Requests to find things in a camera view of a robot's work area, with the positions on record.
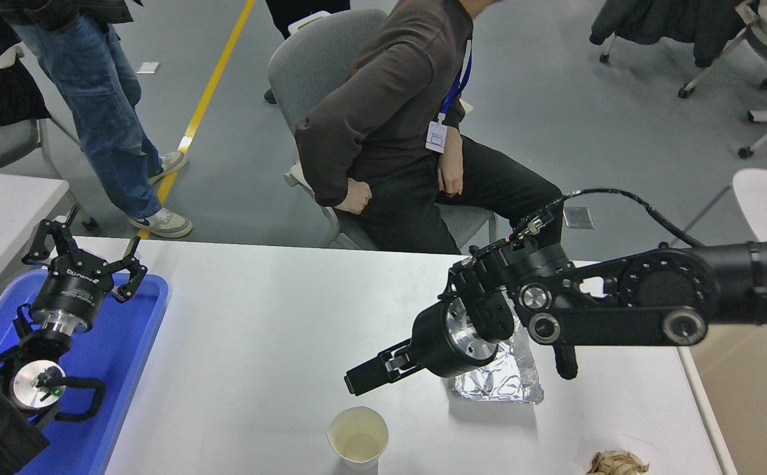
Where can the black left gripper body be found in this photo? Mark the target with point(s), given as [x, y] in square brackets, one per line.
[68, 293]

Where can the white-legged chair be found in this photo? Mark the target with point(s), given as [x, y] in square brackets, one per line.
[604, 59]

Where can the dark jacket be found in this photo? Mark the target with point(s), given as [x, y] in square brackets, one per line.
[674, 23]

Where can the crumpled tan paper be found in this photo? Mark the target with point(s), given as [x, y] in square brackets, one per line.
[618, 464]

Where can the person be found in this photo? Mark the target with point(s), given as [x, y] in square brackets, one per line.
[390, 86]
[304, 10]
[93, 99]

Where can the metal floor plate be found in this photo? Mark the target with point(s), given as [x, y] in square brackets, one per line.
[581, 218]

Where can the person's left hand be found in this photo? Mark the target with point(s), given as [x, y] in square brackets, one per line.
[451, 173]

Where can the large pale bin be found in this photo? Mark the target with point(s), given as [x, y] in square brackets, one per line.
[753, 409]

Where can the foil tray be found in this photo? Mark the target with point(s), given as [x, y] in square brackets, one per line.
[515, 382]

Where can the person's right hand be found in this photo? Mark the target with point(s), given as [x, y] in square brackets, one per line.
[354, 196]

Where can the white paper cup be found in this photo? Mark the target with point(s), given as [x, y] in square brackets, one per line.
[357, 435]

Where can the blue plastic tray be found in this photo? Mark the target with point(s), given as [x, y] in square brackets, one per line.
[119, 369]

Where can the black bag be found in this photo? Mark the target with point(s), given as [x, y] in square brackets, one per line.
[0, 99]

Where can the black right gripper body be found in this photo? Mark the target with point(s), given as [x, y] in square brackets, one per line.
[433, 340]

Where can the grey office chair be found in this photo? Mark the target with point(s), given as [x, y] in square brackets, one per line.
[304, 72]

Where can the white side table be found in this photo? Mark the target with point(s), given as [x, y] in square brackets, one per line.
[0, 211]

